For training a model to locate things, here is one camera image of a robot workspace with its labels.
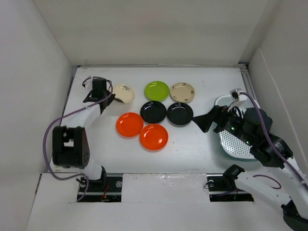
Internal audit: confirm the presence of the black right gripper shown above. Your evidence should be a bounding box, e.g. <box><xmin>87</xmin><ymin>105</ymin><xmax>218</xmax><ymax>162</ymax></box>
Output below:
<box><xmin>191</xmin><ymin>102</ymin><xmax>254</xmax><ymax>145</ymax></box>

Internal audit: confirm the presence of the cream plate with black brushstroke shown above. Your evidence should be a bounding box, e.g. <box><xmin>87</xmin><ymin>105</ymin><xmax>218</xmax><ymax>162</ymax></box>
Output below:
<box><xmin>113</xmin><ymin>84</ymin><xmax>135</xmax><ymax>103</ymax></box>

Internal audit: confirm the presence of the orange plate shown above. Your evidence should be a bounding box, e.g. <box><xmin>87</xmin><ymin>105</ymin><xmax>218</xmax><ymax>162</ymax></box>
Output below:
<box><xmin>140</xmin><ymin>124</ymin><xmax>169</xmax><ymax>151</ymax></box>
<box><xmin>116</xmin><ymin>112</ymin><xmax>144</xmax><ymax>138</ymax></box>

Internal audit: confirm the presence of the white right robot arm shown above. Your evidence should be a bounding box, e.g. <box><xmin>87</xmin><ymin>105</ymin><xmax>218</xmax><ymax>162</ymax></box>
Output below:
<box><xmin>193</xmin><ymin>105</ymin><xmax>308</xmax><ymax>231</ymax></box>

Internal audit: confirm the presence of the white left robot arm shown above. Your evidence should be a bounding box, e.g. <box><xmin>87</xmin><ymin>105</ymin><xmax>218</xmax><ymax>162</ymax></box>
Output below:
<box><xmin>52</xmin><ymin>77</ymin><xmax>115</xmax><ymax>191</ymax></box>

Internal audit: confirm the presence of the white perforated plastic bin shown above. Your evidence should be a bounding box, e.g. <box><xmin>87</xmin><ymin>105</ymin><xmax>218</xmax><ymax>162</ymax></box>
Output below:
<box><xmin>214</xmin><ymin>95</ymin><xmax>257</xmax><ymax>162</ymax></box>

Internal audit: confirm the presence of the cream plate with small motifs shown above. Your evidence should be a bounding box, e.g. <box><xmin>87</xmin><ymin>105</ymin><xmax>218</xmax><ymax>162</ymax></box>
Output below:
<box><xmin>169</xmin><ymin>82</ymin><xmax>195</xmax><ymax>103</ymax></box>

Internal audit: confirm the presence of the lime green plate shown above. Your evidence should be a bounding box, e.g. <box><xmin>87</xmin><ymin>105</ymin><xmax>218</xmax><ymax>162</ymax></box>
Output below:
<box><xmin>144</xmin><ymin>81</ymin><xmax>169</xmax><ymax>101</ymax></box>

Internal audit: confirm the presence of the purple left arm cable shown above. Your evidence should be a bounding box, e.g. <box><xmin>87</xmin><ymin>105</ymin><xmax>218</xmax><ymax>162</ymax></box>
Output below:
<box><xmin>42</xmin><ymin>76</ymin><xmax>114</xmax><ymax>202</ymax></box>

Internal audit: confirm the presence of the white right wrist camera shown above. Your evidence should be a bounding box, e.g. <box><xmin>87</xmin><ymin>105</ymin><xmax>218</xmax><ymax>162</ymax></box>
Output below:
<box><xmin>230</xmin><ymin>88</ymin><xmax>243</xmax><ymax>103</ymax></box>

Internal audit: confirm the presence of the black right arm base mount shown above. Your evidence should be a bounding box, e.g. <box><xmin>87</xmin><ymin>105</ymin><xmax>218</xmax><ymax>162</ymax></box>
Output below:
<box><xmin>204</xmin><ymin>174</ymin><xmax>254</xmax><ymax>202</ymax></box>

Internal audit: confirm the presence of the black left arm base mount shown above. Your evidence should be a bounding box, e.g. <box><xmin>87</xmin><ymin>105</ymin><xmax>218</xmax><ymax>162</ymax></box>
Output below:
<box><xmin>77</xmin><ymin>175</ymin><xmax>123</xmax><ymax>203</ymax></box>

